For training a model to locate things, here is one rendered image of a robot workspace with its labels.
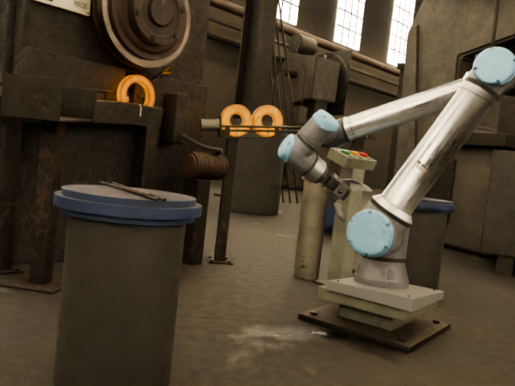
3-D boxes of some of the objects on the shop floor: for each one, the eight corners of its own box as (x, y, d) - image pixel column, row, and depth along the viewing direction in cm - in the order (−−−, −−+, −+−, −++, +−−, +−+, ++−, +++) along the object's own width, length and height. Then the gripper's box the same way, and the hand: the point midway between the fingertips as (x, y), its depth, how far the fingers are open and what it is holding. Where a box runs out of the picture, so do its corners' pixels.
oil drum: (206, 206, 538) (215, 116, 532) (247, 207, 582) (257, 122, 576) (250, 216, 498) (260, 118, 493) (290, 215, 542) (301, 125, 537)
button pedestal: (309, 282, 248) (325, 146, 244) (339, 278, 266) (354, 151, 262) (338, 291, 237) (355, 149, 233) (367, 286, 255) (383, 154, 251)
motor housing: (168, 260, 262) (180, 149, 259) (203, 257, 278) (214, 153, 275) (186, 266, 253) (198, 151, 250) (221, 263, 270) (232, 155, 266)
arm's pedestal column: (450, 328, 198) (453, 307, 197) (408, 354, 165) (411, 328, 165) (350, 302, 221) (352, 282, 221) (297, 318, 189) (300, 296, 188)
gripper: (332, 148, 197) (370, 181, 203) (296, 189, 200) (335, 220, 206) (339, 154, 189) (378, 188, 195) (303, 197, 192) (342, 229, 198)
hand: (359, 207), depth 198 cm, fingers open, 14 cm apart
